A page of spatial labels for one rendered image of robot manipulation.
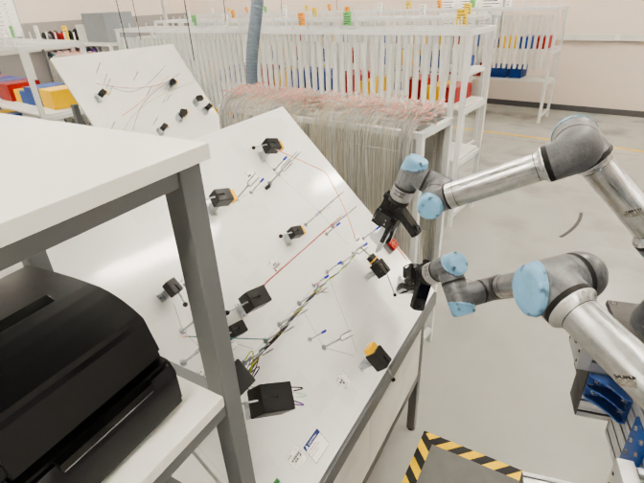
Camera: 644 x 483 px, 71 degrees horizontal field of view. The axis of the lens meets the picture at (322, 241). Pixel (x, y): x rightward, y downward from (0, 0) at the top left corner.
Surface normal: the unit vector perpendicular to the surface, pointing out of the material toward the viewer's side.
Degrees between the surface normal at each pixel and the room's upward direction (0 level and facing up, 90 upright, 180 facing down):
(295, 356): 45
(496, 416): 0
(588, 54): 90
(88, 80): 50
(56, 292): 1
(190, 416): 0
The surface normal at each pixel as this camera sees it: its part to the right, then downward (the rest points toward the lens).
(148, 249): 0.59, -0.48
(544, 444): -0.04, -0.88
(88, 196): 0.87, 0.21
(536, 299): -0.98, 0.11
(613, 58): -0.60, 0.40
